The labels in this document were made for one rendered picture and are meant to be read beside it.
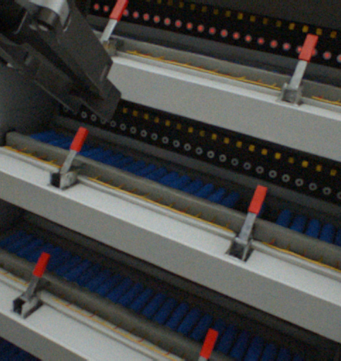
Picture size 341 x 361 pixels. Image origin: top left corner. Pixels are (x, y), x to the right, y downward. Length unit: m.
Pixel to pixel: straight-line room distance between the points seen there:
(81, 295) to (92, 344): 0.08
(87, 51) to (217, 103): 0.27
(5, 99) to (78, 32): 0.51
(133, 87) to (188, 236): 0.21
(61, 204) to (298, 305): 0.33
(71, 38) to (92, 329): 0.47
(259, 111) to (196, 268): 0.20
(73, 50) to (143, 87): 0.31
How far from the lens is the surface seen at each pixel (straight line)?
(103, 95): 0.36
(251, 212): 0.54
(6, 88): 0.77
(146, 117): 0.73
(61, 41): 0.27
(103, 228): 0.59
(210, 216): 0.59
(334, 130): 0.51
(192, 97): 0.55
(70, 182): 0.63
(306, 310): 0.53
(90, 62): 0.30
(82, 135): 0.63
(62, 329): 0.66
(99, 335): 0.66
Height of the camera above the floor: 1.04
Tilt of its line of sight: 4 degrees down
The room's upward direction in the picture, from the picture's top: 18 degrees clockwise
